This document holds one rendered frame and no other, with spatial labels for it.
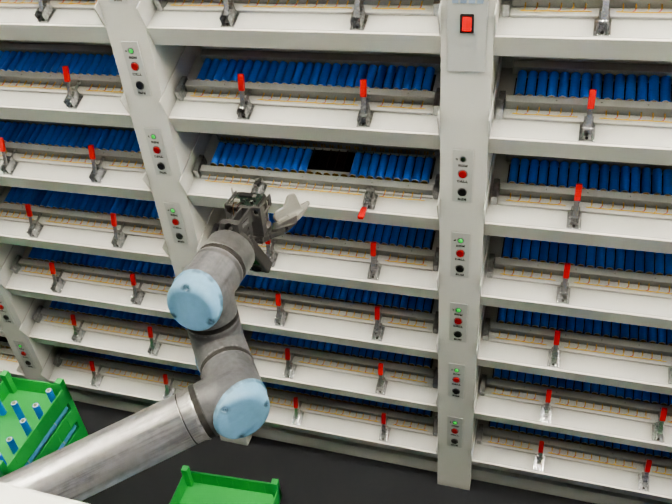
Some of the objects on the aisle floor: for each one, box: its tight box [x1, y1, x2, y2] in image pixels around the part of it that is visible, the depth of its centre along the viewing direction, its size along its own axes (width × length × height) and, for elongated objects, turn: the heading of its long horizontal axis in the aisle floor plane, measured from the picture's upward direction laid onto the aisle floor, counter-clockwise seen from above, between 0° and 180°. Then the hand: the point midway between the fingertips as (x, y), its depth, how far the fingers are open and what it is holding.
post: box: [437, 0, 500, 490], centre depth 160 cm, size 20×9×181 cm, turn 169°
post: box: [99, 0, 252, 446], centre depth 180 cm, size 20×9×181 cm, turn 169°
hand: (274, 201), depth 141 cm, fingers open, 14 cm apart
